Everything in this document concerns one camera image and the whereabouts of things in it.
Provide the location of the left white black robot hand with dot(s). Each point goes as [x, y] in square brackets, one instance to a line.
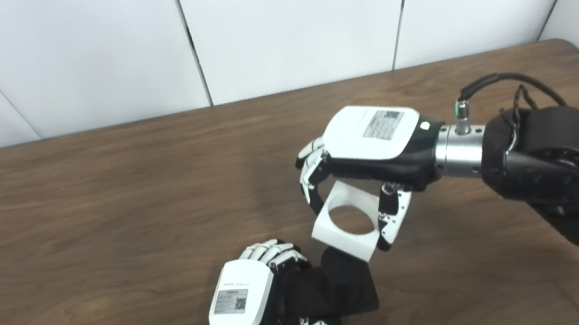
[242, 298]

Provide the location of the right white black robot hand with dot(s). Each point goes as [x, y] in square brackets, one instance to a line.
[374, 139]

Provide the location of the white square piece with hole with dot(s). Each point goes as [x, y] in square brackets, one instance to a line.
[348, 243]

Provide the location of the black peg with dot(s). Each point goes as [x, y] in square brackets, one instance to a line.
[350, 286]

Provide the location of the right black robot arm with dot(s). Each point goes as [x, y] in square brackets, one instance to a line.
[551, 160]

